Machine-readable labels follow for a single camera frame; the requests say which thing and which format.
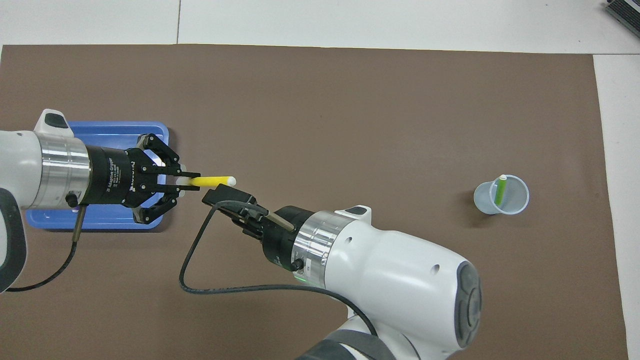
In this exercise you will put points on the translucent plastic cup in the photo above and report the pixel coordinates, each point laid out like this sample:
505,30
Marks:
517,197

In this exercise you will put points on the green pen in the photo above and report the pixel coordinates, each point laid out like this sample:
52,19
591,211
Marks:
500,192

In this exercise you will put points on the dark grey ribbed device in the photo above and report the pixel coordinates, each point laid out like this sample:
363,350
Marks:
626,12

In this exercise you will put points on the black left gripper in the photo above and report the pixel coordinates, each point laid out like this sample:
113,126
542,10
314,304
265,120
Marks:
117,177

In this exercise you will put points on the brown table mat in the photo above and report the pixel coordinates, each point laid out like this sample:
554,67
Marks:
350,110

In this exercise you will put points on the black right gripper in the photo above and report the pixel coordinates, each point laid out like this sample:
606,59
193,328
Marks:
285,237

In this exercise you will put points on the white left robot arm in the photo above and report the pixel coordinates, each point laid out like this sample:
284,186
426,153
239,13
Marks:
35,170

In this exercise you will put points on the yellow pen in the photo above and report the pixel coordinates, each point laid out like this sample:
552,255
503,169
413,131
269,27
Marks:
215,181

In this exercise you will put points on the blue plastic tray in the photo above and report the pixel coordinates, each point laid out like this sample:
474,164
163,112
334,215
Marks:
105,135

